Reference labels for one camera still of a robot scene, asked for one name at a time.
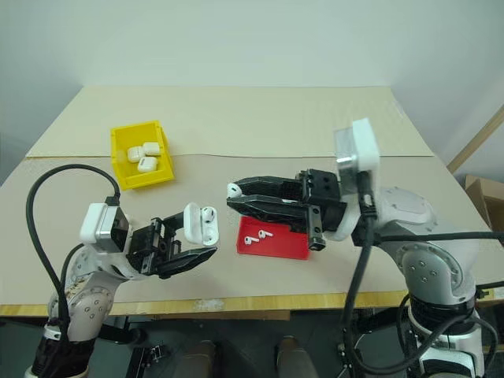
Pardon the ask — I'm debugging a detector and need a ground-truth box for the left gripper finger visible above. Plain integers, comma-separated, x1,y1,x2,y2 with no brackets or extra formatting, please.
155,246,220,281
161,211,186,232

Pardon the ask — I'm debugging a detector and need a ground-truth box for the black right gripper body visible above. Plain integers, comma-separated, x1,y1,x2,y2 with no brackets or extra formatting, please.
295,168,350,252

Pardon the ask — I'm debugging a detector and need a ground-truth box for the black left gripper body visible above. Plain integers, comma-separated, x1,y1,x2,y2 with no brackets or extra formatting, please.
125,216,186,279

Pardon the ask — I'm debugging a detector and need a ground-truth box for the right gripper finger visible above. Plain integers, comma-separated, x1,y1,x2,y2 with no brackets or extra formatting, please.
226,195,312,234
229,176,306,198

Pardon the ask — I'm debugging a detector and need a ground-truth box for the yellow plastic bin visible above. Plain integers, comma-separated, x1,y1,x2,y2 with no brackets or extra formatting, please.
109,119,176,192

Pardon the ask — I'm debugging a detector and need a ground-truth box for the brown cardboard box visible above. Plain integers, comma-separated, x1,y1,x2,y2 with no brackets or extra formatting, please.
464,174,504,233

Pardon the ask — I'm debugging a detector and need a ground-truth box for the red and blue tray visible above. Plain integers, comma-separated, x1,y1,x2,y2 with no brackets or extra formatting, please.
235,214,313,261

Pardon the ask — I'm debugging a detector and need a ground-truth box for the grey beige cardboard sheet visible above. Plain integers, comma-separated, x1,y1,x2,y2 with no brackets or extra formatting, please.
0,153,493,306

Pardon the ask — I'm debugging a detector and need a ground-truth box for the light beige cardboard sheet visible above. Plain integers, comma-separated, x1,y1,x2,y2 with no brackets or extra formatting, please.
25,85,434,159

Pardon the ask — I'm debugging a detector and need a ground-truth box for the black table leg bar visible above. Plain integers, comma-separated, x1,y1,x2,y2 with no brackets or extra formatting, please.
354,306,410,332
94,314,146,346

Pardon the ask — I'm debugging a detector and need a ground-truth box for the dark brown rounded shape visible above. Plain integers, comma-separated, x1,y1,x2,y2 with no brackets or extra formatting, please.
275,334,320,378

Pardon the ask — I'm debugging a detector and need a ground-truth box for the leaning wooden beam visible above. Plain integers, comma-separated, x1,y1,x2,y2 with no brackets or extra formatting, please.
448,104,504,174

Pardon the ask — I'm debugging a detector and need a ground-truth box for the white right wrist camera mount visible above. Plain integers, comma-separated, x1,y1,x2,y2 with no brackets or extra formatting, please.
325,117,382,242

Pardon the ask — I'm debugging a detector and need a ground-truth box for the black metal bracket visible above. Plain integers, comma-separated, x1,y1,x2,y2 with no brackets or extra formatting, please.
133,342,165,373
334,342,355,378

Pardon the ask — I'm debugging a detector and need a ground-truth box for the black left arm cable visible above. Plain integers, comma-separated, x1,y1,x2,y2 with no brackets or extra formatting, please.
25,164,122,343

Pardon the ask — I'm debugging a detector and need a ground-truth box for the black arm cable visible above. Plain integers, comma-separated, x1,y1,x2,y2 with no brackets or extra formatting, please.
341,171,504,375
25,164,122,343

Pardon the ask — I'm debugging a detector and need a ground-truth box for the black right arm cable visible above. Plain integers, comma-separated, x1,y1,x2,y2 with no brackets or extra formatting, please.
341,171,504,375

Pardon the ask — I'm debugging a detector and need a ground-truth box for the black waist cable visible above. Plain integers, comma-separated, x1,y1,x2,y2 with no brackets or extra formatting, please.
396,281,504,373

